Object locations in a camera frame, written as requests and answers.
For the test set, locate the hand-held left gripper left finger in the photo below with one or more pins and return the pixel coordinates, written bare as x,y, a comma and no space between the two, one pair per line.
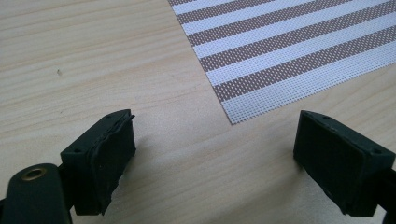
109,161

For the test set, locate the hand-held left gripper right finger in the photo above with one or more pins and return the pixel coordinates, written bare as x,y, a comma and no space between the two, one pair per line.
339,161

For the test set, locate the brown white striped placemat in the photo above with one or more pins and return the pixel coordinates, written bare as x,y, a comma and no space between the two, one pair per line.
280,49

